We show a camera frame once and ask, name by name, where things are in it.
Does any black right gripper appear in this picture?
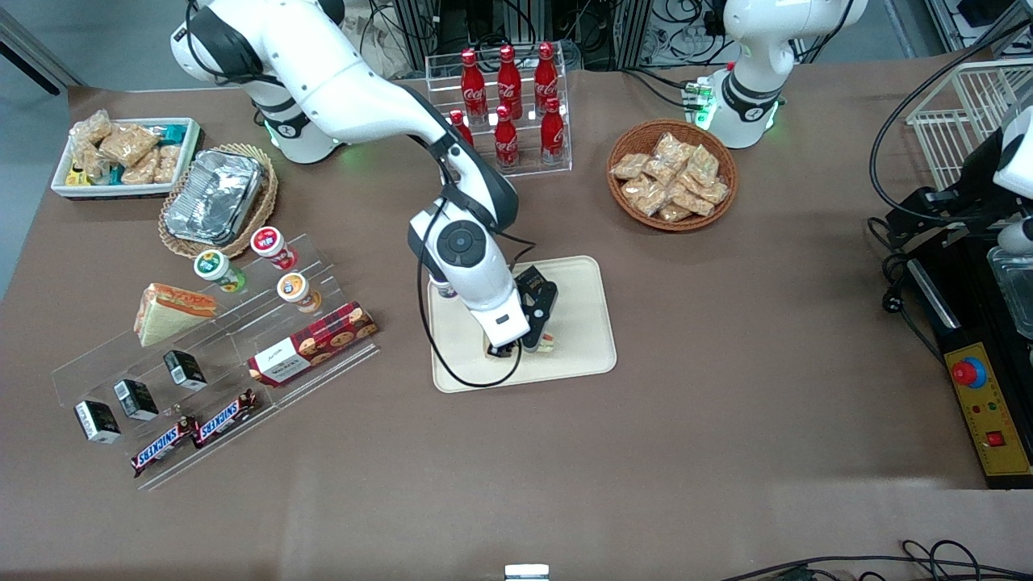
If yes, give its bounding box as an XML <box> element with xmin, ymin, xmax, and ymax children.
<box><xmin>487</xmin><ymin>284</ymin><xmax>559</xmax><ymax>361</ymax></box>

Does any triangle sandwich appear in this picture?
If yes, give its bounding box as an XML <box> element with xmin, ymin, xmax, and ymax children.
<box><xmin>133</xmin><ymin>282</ymin><xmax>220</xmax><ymax>348</ymax></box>
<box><xmin>484</xmin><ymin>332</ymin><xmax>558</xmax><ymax>357</ymax></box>

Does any beige plastic tray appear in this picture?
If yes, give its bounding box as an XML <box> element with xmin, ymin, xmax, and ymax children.
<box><xmin>427</xmin><ymin>255</ymin><xmax>618</xmax><ymax>394</ymax></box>

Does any round brown wicker basket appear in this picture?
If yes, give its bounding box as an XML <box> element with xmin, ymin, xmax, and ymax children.
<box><xmin>607</xmin><ymin>119</ymin><xmax>739</xmax><ymax>233</ymax></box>

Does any clear acrylic bottle rack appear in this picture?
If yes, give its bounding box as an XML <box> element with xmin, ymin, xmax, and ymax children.
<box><xmin>425</xmin><ymin>44</ymin><xmax>572</xmax><ymax>178</ymax></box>

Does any red plaid cookie box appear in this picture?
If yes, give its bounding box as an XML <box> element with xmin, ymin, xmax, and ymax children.
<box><xmin>247</xmin><ymin>301</ymin><xmax>379</xmax><ymax>388</ymax></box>

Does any orange lid yogurt cup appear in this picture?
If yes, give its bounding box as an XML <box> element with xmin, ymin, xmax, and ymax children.
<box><xmin>277</xmin><ymin>272</ymin><xmax>322</xmax><ymax>314</ymax></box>

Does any red lid yogurt cup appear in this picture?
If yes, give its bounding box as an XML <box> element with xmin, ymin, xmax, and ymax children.
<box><xmin>250</xmin><ymin>226</ymin><xmax>298</xmax><ymax>271</ymax></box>

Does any clear acrylic stepped stand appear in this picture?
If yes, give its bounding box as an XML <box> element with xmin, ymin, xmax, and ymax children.
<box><xmin>50</xmin><ymin>234</ymin><xmax>382</xmax><ymax>491</ymax></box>

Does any oval tan wicker basket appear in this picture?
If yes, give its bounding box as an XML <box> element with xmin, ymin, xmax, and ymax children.
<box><xmin>158</xmin><ymin>144</ymin><xmax>279</xmax><ymax>259</ymax></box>

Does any snickers chocolate bar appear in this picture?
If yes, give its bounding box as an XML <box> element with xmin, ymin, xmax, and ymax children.
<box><xmin>131</xmin><ymin>416</ymin><xmax>199</xmax><ymax>479</ymax></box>
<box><xmin>192</xmin><ymin>389</ymin><xmax>259</xmax><ymax>449</ymax></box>

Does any green lid yogurt cup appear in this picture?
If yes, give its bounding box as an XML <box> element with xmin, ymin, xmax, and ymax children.
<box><xmin>194</xmin><ymin>249</ymin><xmax>246</xmax><ymax>294</ymax></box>

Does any crumpled beige cloth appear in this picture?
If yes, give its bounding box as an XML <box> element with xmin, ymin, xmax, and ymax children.
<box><xmin>347</xmin><ymin>12</ymin><xmax>424</xmax><ymax>82</ymax></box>

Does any silver foil container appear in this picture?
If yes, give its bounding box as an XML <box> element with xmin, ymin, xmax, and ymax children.
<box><xmin>164</xmin><ymin>149</ymin><xmax>269</xmax><ymax>246</ymax></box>

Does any white rectangular bin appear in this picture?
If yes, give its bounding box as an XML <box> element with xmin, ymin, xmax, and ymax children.
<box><xmin>50</xmin><ymin>117</ymin><xmax>203</xmax><ymax>200</ymax></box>

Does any black equipment base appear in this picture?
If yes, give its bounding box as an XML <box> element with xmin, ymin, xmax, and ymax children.
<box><xmin>884</xmin><ymin>133</ymin><xmax>1033</xmax><ymax>490</ymax></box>

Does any yellow emergency stop control box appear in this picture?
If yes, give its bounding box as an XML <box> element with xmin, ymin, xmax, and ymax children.
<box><xmin>943</xmin><ymin>343</ymin><xmax>1032</xmax><ymax>479</ymax></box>

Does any clear plastic container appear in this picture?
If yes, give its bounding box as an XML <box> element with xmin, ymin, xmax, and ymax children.
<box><xmin>989</xmin><ymin>246</ymin><xmax>1033</xmax><ymax>340</ymax></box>

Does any white and black device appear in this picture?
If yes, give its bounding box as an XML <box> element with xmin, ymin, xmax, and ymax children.
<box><xmin>993</xmin><ymin>105</ymin><xmax>1033</xmax><ymax>199</ymax></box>

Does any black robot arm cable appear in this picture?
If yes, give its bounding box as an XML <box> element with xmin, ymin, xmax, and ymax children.
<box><xmin>416</xmin><ymin>190</ymin><xmax>538</xmax><ymax>389</ymax></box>

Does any aluminium frame rack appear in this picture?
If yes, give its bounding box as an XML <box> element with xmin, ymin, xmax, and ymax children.
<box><xmin>391</xmin><ymin>0</ymin><xmax>655</xmax><ymax>69</ymax></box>

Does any thick black cable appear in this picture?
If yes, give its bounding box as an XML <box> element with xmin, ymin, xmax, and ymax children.
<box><xmin>868</xmin><ymin>20</ymin><xmax>1033</xmax><ymax>227</ymax></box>

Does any black cable bundle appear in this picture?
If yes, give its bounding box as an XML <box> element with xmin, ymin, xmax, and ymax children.
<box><xmin>718</xmin><ymin>539</ymin><xmax>1033</xmax><ymax>581</ymax></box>

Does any white wire basket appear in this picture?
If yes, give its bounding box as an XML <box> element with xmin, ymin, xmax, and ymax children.
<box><xmin>905</xmin><ymin>58</ymin><xmax>1033</xmax><ymax>190</ymax></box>

